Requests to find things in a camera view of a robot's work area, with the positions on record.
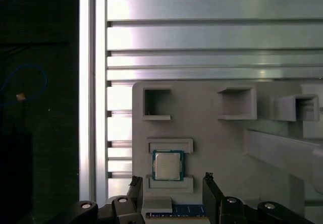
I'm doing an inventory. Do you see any silver CPU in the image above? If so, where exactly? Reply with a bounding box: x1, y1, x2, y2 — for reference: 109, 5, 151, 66
151, 149, 184, 182

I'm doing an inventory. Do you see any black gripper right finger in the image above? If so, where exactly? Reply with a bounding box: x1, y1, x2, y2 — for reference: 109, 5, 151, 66
201, 172, 316, 224

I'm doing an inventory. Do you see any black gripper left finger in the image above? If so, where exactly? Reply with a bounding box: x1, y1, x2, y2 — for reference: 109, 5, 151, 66
47, 175, 146, 224

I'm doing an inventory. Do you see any blue RAM stick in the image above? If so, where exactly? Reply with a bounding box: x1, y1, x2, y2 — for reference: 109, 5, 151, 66
146, 205, 206, 218

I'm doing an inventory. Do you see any thin blue cable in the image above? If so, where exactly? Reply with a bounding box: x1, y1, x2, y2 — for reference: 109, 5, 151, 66
0, 64, 48, 108

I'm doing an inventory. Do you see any grey parts rack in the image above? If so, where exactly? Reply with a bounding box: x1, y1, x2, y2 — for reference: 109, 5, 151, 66
131, 80, 323, 224

